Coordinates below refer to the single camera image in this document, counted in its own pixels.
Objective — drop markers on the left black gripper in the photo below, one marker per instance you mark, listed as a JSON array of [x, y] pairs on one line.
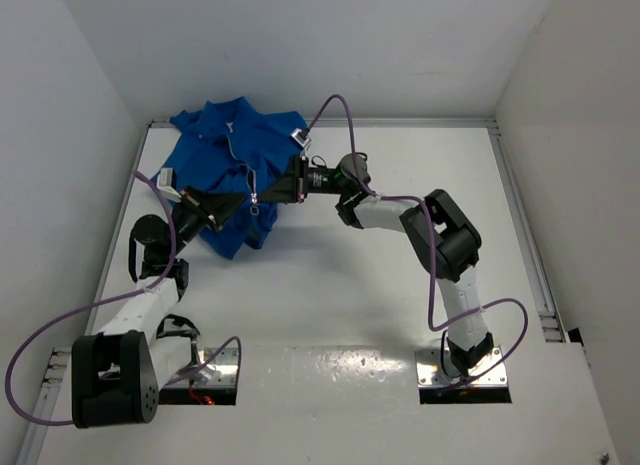
[[217, 204]]

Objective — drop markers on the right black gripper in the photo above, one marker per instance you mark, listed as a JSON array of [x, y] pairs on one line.
[[292, 187]]

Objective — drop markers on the metal zipper pull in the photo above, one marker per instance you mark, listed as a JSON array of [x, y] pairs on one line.
[[254, 204]]

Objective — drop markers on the blue zip-up jacket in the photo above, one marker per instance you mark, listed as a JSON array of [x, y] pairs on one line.
[[230, 147]]

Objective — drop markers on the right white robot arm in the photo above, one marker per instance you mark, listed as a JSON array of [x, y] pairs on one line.
[[442, 237]]

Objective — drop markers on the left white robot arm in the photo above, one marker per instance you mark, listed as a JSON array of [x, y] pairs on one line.
[[117, 374]]

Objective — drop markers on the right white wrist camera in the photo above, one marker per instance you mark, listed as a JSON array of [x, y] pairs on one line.
[[302, 138]]

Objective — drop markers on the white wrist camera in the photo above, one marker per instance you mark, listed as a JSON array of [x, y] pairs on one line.
[[302, 138], [166, 184]]

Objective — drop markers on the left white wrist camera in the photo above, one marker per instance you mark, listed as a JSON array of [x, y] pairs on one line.
[[166, 184]]

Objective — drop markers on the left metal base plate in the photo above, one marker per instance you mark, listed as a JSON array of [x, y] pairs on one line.
[[218, 373]]

